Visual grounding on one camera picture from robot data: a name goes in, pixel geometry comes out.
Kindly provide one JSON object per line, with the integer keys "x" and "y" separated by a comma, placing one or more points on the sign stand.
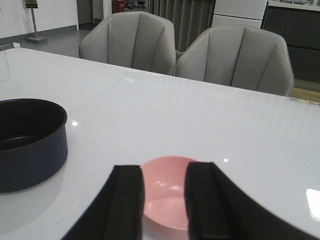
{"x": 35, "y": 39}

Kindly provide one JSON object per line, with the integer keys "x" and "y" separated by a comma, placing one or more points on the right grey chair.
{"x": 239, "y": 56}

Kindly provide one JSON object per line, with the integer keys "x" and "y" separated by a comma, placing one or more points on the dark blue saucepan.
{"x": 33, "y": 142}

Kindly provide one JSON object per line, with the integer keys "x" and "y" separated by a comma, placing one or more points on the pink bowl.
{"x": 164, "y": 185}

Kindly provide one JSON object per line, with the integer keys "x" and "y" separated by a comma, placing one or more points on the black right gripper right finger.
{"x": 217, "y": 209}

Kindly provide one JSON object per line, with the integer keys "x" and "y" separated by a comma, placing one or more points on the left grey chair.
{"x": 136, "y": 39}

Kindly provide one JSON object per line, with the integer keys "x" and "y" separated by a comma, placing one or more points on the grey chair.
{"x": 136, "y": 39}
{"x": 239, "y": 56}

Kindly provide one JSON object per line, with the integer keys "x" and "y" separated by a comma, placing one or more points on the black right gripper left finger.
{"x": 116, "y": 213}

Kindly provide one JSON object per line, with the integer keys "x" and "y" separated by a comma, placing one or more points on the red bin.
{"x": 118, "y": 6}

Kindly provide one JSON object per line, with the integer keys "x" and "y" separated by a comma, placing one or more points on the white cabinet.
{"x": 239, "y": 12}

